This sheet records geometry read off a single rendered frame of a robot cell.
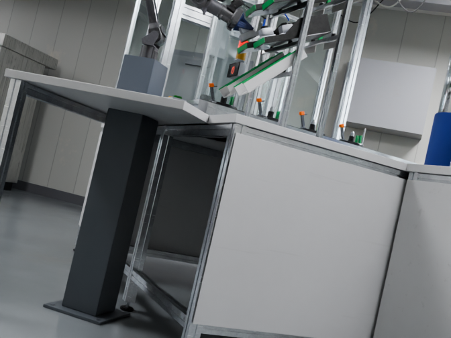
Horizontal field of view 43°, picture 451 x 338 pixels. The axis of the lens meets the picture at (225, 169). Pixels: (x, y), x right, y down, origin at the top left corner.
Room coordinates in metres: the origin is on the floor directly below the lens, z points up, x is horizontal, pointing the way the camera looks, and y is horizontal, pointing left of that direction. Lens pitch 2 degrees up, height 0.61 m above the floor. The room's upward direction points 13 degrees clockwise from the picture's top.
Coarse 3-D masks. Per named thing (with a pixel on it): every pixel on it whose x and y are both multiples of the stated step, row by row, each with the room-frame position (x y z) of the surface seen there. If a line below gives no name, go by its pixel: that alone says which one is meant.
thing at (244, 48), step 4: (276, 32) 2.31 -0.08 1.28; (244, 44) 2.29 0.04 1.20; (248, 44) 2.28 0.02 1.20; (252, 44) 2.29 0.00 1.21; (240, 48) 2.36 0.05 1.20; (244, 48) 2.31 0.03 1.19; (248, 48) 2.29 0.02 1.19; (252, 48) 2.32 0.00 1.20; (260, 48) 2.37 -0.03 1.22; (264, 48) 2.40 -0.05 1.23; (268, 48) 2.43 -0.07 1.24; (240, 52) 2.37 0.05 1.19; (244, 52) 2.40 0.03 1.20
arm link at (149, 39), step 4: (152, 32) 2.31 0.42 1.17; (156, 32) 2.31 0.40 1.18; (144, 36) 2.32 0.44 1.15; (148, 36) 2.31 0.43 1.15; (152, 36) 2.31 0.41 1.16; (156, 36) 2.31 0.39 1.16; (144, 40) 2.32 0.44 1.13; (148, 40) 2.31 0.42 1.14; (152, 40) 2.31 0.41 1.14; (144, 44) 2.33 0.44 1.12; (148, 44) 2.31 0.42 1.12; (152, 44) 2.31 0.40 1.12
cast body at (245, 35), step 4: (240, 28) 2.32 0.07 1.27; (240, 32) 2.35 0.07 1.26; (244, 32) 2.32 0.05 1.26; (248, 32) 2.32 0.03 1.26; (252, 32) 2.33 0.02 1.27; (256, 32) 2.34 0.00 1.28; (240, 36) 2.33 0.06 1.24; (244, 36) 2.32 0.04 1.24; (248, 36) 2.32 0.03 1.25; (252, 36) 2.33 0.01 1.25; (240, 40) 2.36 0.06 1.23; (244, 40) 2.33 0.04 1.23
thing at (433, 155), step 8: (440, 112) 2.38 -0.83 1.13; (440, 120) 2.36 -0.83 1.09; (448, 120) 2.34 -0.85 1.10; (432, 128) 2.41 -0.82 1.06; (440, 128) 2.36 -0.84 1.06; (448, 128) 2.33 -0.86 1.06; (432, 136) 2.39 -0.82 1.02; (440, 136) 2.35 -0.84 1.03; (448, 136) 2.33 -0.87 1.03; (432, 144) 2.38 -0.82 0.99; (440, 144) 2.34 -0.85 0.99; (448, 144) 2.33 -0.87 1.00; (432, 152) 2.37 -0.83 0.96; (440, 152) 2.34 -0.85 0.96; (448, 152) 2.33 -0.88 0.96; (432, 160) 2.36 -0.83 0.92; (440, 160) 2.34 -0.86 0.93; (448, 160) 2.33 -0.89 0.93
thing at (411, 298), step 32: (416, 192) 2.06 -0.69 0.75; (448, 192) 1.92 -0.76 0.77; (416, 224) 2.03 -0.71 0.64; (448, 224) 1.90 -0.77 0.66; (416, 256) 2.00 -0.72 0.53; (448, 256) 1.87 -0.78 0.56; (384, 288) 2.11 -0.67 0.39; (416, 288) 1.97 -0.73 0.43; (448, 288) 1.85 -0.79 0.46; (384, 320) 2.08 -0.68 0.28; (416, 320) 1.94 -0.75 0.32; (448, 320) 1.82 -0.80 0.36
